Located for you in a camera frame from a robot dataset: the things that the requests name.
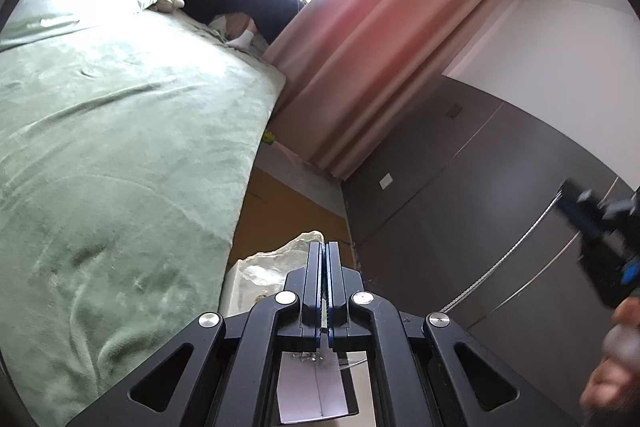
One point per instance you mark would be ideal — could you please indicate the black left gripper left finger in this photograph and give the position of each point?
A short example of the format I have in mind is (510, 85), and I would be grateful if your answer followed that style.
(218, 372)

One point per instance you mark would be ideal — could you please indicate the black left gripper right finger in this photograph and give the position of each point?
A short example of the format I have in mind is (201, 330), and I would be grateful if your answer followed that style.
(427, 371)

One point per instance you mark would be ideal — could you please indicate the white plastic bag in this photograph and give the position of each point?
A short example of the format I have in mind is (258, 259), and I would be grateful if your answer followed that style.
(263, 274)

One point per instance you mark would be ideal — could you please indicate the black jewelry box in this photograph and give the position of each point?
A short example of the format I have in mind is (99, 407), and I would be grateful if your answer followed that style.
(315, 386)

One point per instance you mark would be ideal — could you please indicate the person's right hand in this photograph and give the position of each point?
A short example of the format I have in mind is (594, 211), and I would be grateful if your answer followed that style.
(614, 383)

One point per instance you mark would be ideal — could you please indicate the dark grey wardrobe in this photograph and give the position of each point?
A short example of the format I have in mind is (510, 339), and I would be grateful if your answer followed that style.
(467, 225)

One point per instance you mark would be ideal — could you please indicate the small green toy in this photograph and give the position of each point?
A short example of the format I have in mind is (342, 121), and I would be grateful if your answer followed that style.
(268, 137)

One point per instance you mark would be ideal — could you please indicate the green bed blanket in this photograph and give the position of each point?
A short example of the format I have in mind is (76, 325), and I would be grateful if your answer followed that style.
(127, 141)

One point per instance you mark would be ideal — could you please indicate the pink curtain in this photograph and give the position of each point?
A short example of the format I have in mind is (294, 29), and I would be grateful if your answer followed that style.
(354, 68)

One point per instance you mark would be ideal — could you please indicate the person in black clothes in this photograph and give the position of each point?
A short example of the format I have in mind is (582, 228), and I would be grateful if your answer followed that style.
(269, 16)

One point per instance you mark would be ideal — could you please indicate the white wall socket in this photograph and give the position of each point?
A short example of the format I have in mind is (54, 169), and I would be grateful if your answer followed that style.
(386, 181)

